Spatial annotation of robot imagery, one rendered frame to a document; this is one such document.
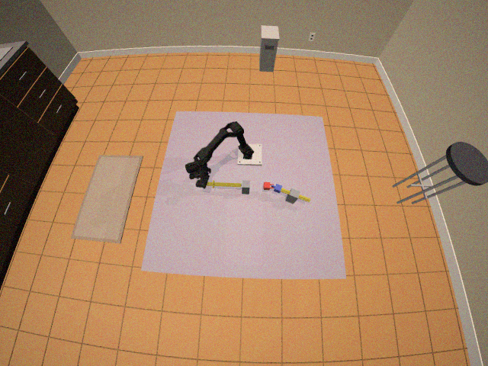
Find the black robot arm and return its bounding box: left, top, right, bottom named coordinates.
left=185, top=121, right=254, bottom=179

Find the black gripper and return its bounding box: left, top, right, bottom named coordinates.
left=196, top=167, right=211, bottom=189

